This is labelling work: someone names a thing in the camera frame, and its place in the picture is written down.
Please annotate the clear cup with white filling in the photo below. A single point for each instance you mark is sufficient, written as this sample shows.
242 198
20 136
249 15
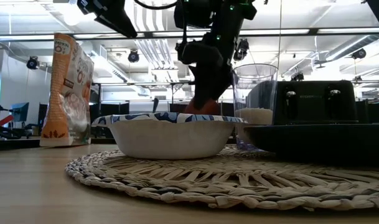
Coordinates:
254 93

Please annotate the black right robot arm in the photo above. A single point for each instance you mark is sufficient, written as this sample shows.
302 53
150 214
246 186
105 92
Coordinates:
226 21

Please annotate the dark green plate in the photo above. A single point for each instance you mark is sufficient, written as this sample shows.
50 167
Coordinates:
316 143

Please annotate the orange cereal box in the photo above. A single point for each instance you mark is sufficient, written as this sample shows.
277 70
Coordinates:
68 99

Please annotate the background computer monitor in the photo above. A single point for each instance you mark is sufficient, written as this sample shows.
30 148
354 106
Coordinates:
20 112

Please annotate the blue floral paper bowl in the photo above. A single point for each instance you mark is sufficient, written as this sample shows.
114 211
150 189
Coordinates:
170 140

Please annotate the black ceiling spotlight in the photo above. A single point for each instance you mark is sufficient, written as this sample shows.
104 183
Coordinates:
359 53
133 56
32 62

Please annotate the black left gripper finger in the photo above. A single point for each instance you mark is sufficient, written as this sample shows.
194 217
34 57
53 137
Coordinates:
120 26

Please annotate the round woven placemat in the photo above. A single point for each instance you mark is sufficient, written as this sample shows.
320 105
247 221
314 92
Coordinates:
208 183

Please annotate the black four-slot toaster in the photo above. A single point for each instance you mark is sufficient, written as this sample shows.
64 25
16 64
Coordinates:
316 105

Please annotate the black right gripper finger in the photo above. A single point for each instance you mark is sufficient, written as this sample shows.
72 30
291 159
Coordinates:
208 90

